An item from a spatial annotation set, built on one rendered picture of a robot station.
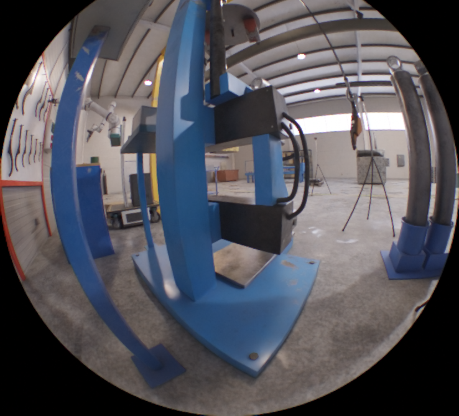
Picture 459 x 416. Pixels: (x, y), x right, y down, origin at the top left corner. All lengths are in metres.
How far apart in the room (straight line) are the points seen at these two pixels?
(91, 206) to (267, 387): 1.76
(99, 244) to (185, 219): 1.29
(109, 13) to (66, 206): 0.48
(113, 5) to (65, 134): 0.34
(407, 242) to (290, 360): 1.07
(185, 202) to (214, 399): 0.82
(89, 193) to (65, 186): 1.31
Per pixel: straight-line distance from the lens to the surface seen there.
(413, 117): 1.37
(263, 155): 0.57
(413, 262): 1.47
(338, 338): 0.89
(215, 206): 0.71
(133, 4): 0.51
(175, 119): 0.62
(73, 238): 0.37
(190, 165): 0.62
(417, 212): 1.35
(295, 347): 0.82
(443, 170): 1.51
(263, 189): 0.58
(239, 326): 0.73
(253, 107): 0.64
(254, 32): 1.49
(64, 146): 0.37
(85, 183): 1.66
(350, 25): 6.69
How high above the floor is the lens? 0.74
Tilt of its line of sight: 5 degrees down
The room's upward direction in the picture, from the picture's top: 3 degrees counter-clockwise
